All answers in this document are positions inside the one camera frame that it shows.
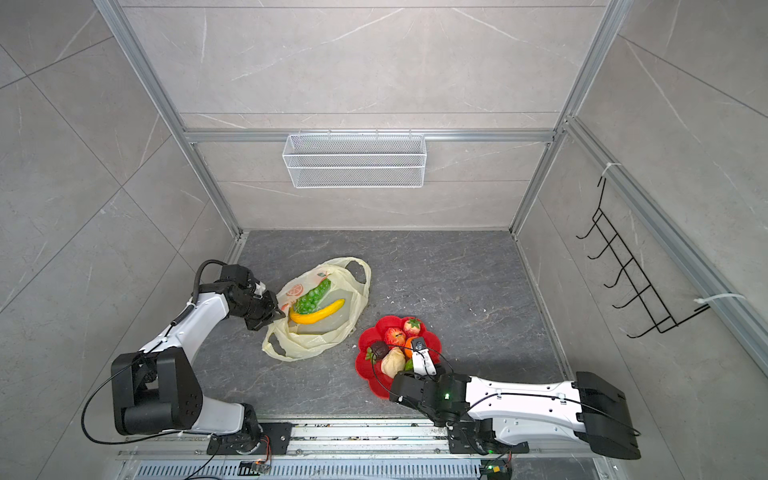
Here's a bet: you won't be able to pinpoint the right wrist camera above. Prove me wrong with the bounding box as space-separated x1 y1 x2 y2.
410 337 437 378

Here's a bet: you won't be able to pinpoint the black wire hook rack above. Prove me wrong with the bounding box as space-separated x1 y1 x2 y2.
576 178 711 340

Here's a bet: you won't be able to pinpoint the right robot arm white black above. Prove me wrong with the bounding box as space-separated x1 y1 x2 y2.
388 371 641 460

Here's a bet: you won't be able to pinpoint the white wire mesh basket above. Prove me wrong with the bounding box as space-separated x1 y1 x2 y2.
282 133 428 189

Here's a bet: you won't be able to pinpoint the green fake grapes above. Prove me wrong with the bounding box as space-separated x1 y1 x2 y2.
293 278 332 315

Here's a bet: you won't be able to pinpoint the red fake strawberry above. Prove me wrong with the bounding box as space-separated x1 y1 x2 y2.
402 317 423 338

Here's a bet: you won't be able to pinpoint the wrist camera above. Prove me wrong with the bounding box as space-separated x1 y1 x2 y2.
410 337 437 378
219 264 267 297

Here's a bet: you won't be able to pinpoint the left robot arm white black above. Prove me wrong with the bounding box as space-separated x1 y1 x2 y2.
103 281 284 453

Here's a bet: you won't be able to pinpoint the yellow fake banana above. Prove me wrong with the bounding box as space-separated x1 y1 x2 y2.
289 299 346 325

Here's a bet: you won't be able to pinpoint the orange fake fruit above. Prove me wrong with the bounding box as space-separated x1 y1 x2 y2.
403 337 415 359

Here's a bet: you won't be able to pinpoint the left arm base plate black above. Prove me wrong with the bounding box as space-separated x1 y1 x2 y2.
206 422 293 456

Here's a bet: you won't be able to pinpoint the dark brown fake fruit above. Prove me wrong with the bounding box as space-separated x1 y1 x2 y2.
365 340 390 364

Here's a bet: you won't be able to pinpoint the aluminium mounting rail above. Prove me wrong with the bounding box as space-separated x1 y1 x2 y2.
106 418 626 479

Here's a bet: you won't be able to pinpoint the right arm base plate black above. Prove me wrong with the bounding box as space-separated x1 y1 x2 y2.
447 419 530 455

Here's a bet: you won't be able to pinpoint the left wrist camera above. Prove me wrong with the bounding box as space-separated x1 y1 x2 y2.
219 264 267 297

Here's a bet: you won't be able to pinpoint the yellow plastic bag fruit print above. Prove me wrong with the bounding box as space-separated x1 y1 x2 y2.
262 257 372 362

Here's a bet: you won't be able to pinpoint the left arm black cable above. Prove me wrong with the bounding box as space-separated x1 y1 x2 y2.
190 259 229 307

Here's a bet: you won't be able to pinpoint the red flower shaped plate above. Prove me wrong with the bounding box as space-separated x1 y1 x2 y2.
355 315 442 399

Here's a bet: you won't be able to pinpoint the red pink fake apple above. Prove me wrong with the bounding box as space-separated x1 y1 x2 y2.
384 328 407 349

